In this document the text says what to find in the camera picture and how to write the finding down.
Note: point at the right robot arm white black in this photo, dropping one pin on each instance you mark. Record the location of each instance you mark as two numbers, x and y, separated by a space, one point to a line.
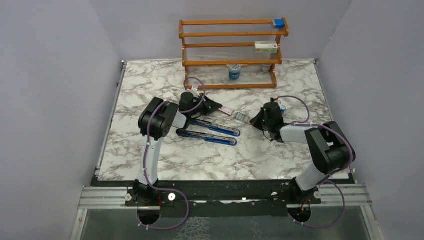
329 149

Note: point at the blue stapler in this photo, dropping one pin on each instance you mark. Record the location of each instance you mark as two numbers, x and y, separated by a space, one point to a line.
217 134

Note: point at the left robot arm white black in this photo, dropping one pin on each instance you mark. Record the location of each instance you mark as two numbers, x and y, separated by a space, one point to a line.
154 124

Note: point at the white green carton box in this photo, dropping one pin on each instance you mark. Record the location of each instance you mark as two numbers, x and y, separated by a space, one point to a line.
266 47

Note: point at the white small jar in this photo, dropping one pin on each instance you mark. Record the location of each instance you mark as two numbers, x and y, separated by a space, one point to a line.
266 67

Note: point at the blue white cup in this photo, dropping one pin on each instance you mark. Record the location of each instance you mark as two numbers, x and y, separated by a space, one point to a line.
234 71

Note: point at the grey staples tray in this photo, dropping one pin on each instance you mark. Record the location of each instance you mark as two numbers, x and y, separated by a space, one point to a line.
242 117

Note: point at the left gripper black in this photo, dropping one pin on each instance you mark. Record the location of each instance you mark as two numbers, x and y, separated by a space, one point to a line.
209 106

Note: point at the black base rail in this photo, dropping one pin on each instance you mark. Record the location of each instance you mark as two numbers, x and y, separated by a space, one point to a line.
246 198

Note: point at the orange wooden shelf rack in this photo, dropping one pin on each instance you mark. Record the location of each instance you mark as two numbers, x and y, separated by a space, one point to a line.
210 46

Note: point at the small blue capped cylinder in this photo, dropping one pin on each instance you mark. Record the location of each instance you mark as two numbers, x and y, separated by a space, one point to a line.
283 109

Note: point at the blue box on top shelf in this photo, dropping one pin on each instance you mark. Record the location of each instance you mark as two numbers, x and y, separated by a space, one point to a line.
278 23

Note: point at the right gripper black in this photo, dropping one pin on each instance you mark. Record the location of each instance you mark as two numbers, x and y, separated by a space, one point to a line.
255 121

